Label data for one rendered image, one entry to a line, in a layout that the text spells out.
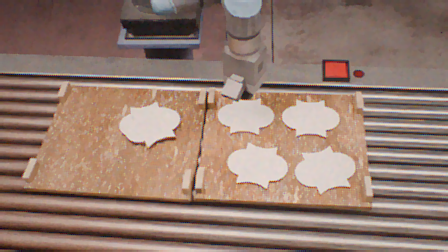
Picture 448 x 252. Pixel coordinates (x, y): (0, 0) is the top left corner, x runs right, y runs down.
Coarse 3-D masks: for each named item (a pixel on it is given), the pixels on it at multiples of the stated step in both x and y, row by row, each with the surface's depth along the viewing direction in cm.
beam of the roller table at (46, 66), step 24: (0, 72) 158; (24, 72) 157; (48, 72) 156; (72, 72) 156; (96, 72) 155; (120, 72) 155; (144, 72) 154; (168, 72) 154; (192, 72) 153; (216, 72) 153; (288, 72) 151; (312, 72) 151; (384, 72) 150; (408, 72) 149; (432, 72) 149
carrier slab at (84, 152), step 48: (96, 96) 146; (144, 96) 145; (192, 96) 144; (48, 144) 136; (96, 144) 135; (144, 144) 134; (192, 144) 134; (48, 192) 128; (96, 192) 126; (144, 192) 125
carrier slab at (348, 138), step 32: (256, 96) 143; (288, 96) 143; (320, 96) 142; (352, 96) 141; (224, 128) 136; (288, 128) 135; (352, 128) 134; (224, 160) 130; (288, 160) 129; (224, 192) 124; (256, 192) 123; (288, 192) 123; (352, 192) 122
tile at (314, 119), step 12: (288, 108) 139; (300, 108) 138; (312, 108) 138; (324, 108) 138; (288, 120) 136; (300, 120) 136; (312, 120) 136; (324, 120) 135; (336, 120) 135; (300, 132) 133; (312, 132) 133; (324, 132) 133
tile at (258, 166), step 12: (240, 156) 129; (252, 156) 129; (264, 156) 129; (276, 156) 129; (228, 168) 128; (240, 168) 127; (252, 168) 127; (264, 168) 127; (276, 168) 126; (240, 180) 125; (252, 180) 125; (264, 180) 124; (276, 180) 124
